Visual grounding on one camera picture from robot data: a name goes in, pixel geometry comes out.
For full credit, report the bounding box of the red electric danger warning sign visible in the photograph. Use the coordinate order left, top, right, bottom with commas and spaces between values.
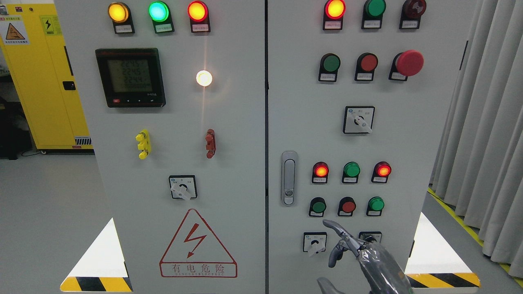
159, 209, 238, 278

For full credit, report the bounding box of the red push button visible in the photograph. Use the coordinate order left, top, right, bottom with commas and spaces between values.
354, 52, 378, 81
337, 196, 356, 216

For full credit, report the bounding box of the green indicator lamp top left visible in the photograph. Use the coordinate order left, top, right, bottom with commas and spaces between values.
148, 1, 175, 33

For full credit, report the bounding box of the green indicator lamp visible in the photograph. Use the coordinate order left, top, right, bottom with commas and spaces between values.
361, 0, 386, 29
148, 1, 175, 33
342, 161, 361, 184

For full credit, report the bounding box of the lower left rotary selector switch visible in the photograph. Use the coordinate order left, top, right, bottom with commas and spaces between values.
303, 232, 327, 257

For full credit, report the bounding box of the yellow safety storage cabinet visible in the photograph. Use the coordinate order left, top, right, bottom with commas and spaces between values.
1, 2, 93, 149

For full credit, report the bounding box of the grey curtain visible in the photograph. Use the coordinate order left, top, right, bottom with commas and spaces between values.
431, 0, 523, 277

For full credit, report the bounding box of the yellow test terminal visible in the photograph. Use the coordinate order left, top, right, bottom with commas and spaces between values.
136, 129, 151, 160

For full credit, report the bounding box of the lower middle green indicator lamp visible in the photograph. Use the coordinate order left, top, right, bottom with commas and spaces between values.
342, 161, 361, 184

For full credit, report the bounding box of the yellow indicator lamp top left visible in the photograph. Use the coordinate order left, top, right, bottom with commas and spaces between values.
108, 2, 135, 34

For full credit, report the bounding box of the red emergency stop mushroom button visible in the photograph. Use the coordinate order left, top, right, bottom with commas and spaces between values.
388, 49, 424, 82

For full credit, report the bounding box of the dark red buzzer lamp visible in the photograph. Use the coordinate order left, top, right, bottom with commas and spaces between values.
399, 0, 427, 29

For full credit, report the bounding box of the grey electrical cabinet left door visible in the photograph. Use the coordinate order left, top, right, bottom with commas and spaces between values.
55, 0, 266, 294

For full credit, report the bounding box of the lower red push button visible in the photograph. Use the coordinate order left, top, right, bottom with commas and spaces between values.
337, 196, 356, 216

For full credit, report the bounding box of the left door rotary selector switch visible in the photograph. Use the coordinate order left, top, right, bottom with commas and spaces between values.
168, 175, 198, 200

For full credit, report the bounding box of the black digital power meter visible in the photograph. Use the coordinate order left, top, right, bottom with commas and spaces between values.
95, 48, 166, 108

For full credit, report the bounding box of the upper right rotary selector switch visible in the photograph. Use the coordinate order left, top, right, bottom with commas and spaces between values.
342, 106, 375, 134

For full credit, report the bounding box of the white glowing indicator lamp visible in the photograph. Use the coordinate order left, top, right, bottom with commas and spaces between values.
196, 69, 213, 87

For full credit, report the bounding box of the green indicator lamp top right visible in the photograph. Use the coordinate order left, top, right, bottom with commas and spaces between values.
361, 0, 386, 29

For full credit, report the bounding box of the red test terminal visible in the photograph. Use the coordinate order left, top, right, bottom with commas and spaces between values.
204, 129, 217, 159

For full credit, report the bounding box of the silver cabinet door handle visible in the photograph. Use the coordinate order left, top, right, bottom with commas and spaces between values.
281, 151, 298, 205

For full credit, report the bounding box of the upper green push button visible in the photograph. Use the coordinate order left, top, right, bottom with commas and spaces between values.
318, 53, 341, 82

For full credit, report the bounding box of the lower left red indicator lamp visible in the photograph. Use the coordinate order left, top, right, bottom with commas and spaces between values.
311, 162, 329, 184

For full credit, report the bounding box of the upper red push button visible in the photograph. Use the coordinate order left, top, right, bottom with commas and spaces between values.
354, 52, 378, 81

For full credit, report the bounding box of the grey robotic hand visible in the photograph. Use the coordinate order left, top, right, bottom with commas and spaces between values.
322, 219, 413, 294

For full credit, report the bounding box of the lower left green push button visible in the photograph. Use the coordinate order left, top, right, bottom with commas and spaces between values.
308, 197, 326, 217

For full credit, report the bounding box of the red indicator lamp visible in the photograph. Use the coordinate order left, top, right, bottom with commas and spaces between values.
311, 162, 329, 184
187, 0, 211, 32
322, 0, 346, 31
371, 161, 392, 183

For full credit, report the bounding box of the lower right red indicator lamp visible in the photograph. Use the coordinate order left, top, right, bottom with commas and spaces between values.
371, 161, 392, 183

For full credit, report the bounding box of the grey electrical cabinet door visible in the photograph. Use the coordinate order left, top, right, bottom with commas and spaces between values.
55, 0, 266, 294
267, 0, 478, 294

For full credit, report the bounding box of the red indicator lamp top left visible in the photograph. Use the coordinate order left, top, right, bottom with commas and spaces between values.
187, 0, 211, 32

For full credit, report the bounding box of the grey electrical cabinet right door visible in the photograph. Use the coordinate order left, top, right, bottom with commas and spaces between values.
267, 0, 478, 294

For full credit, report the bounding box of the lower right green push button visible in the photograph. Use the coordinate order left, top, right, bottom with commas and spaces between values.
366, 196, 385, 216

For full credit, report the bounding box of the black key selector switch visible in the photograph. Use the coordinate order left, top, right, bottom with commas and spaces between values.
358, 231, 382, 243

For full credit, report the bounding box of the green push button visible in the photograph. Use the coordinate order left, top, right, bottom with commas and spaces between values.
366, 196, 385, 216
318, 53, 341, 82
308, 197, 326, 217

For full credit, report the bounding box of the red indicator lamp top right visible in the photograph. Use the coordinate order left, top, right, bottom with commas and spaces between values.
322, 0, 346, 31

